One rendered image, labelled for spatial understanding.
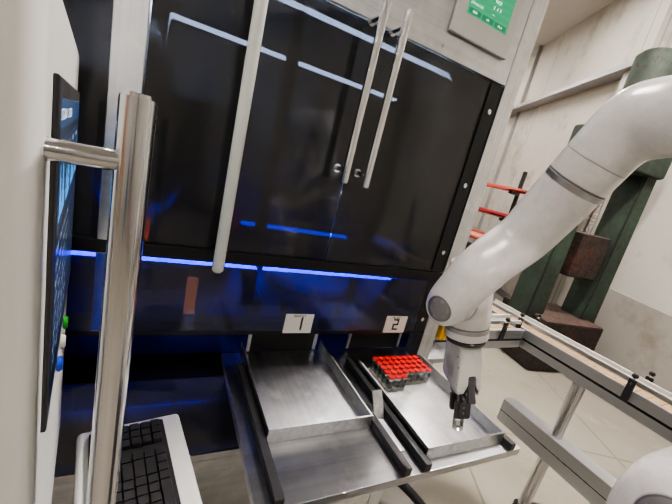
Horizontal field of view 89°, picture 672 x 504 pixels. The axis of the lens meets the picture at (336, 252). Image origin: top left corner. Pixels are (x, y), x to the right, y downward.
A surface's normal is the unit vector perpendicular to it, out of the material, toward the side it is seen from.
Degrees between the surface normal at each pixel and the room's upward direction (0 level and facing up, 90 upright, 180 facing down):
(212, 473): 90
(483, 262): 64
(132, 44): 90
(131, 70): 90
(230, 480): 90
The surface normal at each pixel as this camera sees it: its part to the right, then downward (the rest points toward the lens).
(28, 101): 0.90, 0.30
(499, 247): -0.22, -0.43
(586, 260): 0.25, 0.29
